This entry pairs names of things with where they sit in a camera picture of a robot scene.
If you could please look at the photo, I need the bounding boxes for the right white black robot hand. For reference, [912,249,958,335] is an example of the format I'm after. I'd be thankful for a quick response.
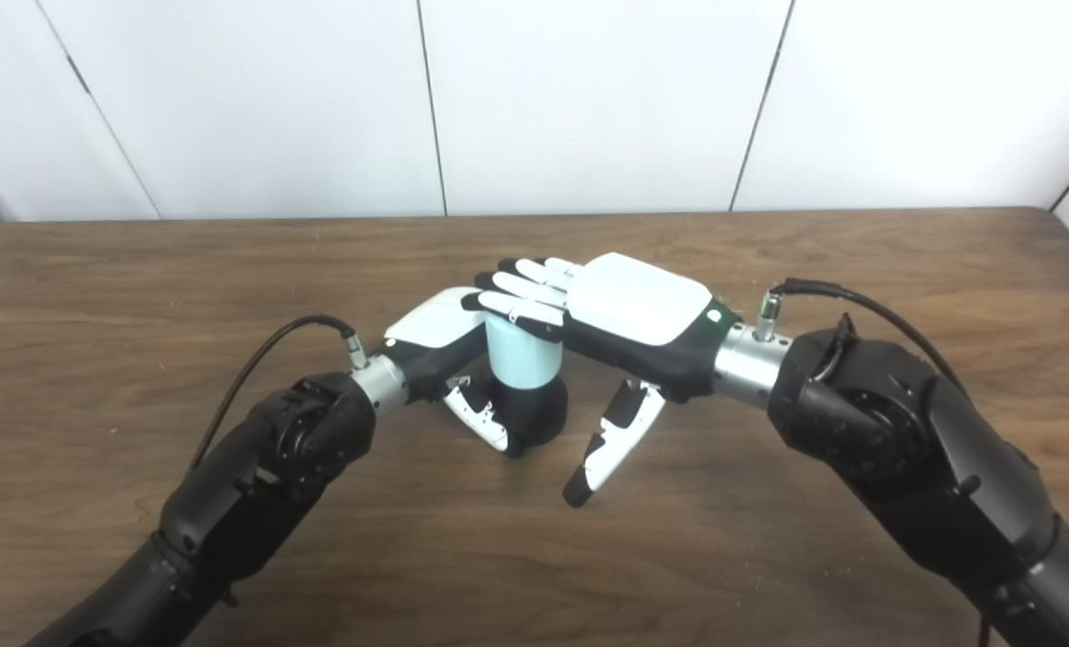
[460,253,740,509]

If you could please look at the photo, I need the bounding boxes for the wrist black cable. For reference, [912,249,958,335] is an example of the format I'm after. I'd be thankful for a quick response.
[755,278,989,647]
[189,314,369,473]

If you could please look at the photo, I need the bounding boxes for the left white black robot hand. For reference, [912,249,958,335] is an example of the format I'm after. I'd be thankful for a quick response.
[382,286,526,459]

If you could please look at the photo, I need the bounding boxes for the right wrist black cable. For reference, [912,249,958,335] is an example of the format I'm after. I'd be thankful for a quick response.
[755,278,989,647]

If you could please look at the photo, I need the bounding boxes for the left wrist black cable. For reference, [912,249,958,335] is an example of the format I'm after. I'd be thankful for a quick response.
[189,314,369,473]

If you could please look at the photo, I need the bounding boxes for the black funnel-shaped nozzle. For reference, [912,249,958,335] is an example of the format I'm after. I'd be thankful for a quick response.
[490,373,569,450]

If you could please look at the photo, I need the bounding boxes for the light blue cylinder cup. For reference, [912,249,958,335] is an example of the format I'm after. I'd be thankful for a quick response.
[485,315,564,390]

